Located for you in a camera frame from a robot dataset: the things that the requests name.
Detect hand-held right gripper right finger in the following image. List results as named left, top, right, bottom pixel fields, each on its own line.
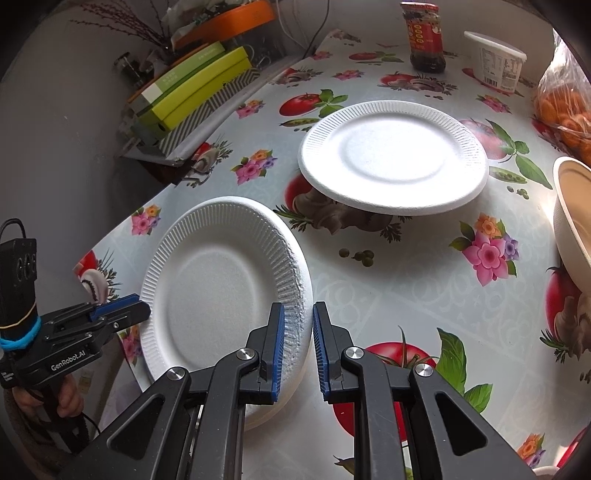
left=312, top=301, right=539, bottom=480

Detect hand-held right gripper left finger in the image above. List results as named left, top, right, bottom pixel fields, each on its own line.
left=60, top=302, right=286, bottom=480

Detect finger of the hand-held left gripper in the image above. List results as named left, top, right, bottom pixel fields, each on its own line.
left=41, top=294, right=151, bottom=347

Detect white foam plate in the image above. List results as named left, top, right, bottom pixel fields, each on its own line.
left=298, top=100, right=489, bottom=217
left=140, top=197, right=314, bottom=432

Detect large beige paper bowl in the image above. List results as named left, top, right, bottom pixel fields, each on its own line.
left=553, top=156, right=591, bottom=296

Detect person's left forearm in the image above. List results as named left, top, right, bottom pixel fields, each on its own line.
left=0, top=390, right=61, bottom=468

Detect person's left hand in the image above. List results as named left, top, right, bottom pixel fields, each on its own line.
left=13, top=378, right=85, bottom=418

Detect vegetable print tablecloth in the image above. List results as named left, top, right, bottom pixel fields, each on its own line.
left=74, top=28, right=591, bottom=480

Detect striped flat box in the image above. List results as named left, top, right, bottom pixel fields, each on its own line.
left=157, top=68, right=260, bottom=158

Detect green and striped boxes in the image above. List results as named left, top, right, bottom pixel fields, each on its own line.
left=131, top=46, right=252, bottom=139

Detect white and green box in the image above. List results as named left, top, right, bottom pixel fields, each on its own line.
left=141, top=41, right=227, bottom=108

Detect dried twig bunch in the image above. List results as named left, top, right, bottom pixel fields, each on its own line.
left=69, top=0, right=172, bottom=47

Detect orange round tray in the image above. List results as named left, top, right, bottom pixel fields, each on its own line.
left=173, top=0, right=278, bottom=49

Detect dark sauce jar red label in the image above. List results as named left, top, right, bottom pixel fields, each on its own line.
left=400, top=1, right=446, bottom=73

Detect white plastic tub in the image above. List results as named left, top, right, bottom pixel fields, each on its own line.
left=463, top=31, right=527, bottom=95

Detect clear bag of oranges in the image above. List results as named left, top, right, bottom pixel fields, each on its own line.
left=533, top=37, right=591, bottom=168

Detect black cable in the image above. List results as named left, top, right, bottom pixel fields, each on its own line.
left=0, top=218, right=27, bottom=241

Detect white cable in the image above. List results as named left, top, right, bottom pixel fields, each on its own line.
left=276, top=0, right=334, bottom=58

